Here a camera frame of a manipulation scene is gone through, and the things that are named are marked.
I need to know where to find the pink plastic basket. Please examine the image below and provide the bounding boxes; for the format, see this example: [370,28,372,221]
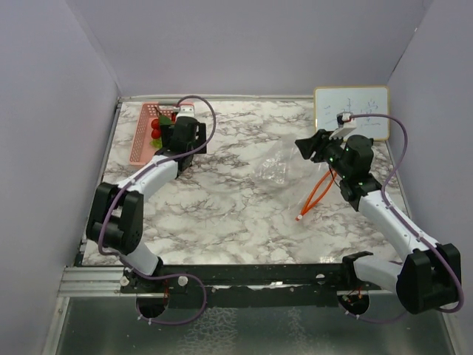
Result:
[129,102,175,167]

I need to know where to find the clear zip top bag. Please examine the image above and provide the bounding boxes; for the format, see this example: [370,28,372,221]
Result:
[251,135,337,222]

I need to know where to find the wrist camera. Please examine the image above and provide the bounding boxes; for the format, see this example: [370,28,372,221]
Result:
[329,112,357,140]
[173,103,195,118]

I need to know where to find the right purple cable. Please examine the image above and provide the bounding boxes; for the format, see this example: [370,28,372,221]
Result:
[347,113,465,325]

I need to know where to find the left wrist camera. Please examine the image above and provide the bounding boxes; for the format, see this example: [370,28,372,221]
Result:
[173,103,195,118]

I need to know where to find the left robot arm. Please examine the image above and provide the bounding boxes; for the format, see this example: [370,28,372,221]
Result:
[86,115,207,292]

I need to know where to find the small whiteboard yellow frame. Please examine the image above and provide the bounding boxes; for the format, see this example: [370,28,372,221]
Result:
[313,86,390,141]

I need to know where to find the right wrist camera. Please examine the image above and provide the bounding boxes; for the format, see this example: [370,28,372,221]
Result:
[329,112,357,140]

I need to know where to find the aluminium frame rail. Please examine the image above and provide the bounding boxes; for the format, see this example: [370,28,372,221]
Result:
[58,266,123,297]

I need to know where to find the purple cable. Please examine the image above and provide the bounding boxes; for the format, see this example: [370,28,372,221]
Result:
[98,95,217,325]
[347,113,465,325]

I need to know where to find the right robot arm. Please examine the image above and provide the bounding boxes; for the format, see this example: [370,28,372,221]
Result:
[295,129,464,314]

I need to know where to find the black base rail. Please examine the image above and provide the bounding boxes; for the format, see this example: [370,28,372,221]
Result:
[120,263,355,309]

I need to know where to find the red fake fruit bunch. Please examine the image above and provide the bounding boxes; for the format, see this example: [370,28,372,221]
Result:
[150,111,177,140]

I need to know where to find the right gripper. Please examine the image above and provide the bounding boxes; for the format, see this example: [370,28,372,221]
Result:
[297,129,351,179]

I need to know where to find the green fake grapes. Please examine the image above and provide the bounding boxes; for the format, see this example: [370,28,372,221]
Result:
[150,138,163,149]

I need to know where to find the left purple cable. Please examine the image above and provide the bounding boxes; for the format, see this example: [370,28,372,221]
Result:
[98,95,217,325]

